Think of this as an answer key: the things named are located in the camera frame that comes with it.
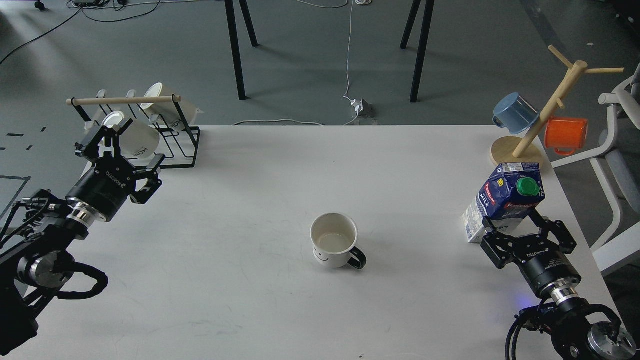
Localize white mug on rack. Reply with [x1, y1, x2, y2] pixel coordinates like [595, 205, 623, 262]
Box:
[140, 82, 202, 132]
[102, 111, 160, 159]

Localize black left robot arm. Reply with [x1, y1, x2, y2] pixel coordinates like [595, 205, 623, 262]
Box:
[0, 119, 165, 356]

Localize white mug with black handle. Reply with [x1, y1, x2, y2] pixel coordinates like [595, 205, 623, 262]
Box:
[310, 212, 367, 270]

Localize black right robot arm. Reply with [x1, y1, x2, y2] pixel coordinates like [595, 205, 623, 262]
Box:
[481, 210, 637, 360]

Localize black table legs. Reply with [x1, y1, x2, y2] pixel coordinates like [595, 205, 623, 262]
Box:
[223, 0, 259, 101]
[400, 0, 435, 103]

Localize white mug rear on rack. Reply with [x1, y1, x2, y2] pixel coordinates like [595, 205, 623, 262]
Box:
[140, 82, 202, 132]

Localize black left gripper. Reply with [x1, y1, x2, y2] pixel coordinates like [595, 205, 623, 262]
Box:
[65, 120, 166, 223]

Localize black cables on floor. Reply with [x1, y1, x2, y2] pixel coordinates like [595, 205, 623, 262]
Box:
[0, 0, 166, 66]

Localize white mug front on rack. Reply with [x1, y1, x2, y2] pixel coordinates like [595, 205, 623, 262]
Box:
[102, 111, 160, 159]

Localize orange cup on tree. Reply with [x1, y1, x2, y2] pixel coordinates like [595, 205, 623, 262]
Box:
[543, 117, 589, 157]

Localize white cable on floor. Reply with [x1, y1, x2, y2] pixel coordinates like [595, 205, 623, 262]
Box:
[233, 0, 372, 127]

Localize white chair frame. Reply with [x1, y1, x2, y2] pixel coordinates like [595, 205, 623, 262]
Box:
[551, 69, 640, 277]

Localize grey floor power socket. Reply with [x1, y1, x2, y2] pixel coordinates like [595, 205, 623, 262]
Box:
[350, 98, 375, 119]

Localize blue cup on tree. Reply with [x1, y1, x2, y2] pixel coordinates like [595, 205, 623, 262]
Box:
[493, 92, 540, 135]

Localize black table legs left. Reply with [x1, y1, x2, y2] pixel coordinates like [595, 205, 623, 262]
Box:
[223, 0, 259, 101]

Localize blue white milk carton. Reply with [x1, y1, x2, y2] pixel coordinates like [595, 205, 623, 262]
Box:
[462, 162, 546, 244]

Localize black table legs right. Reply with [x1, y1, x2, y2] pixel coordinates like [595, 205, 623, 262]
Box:
[400, 0, 435, 103]

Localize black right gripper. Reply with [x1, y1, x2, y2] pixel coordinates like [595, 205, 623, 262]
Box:
[480, 209, 582, 299]

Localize wooden mug tree stand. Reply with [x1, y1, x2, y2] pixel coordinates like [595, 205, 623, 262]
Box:
[489, 45, 625, 166]

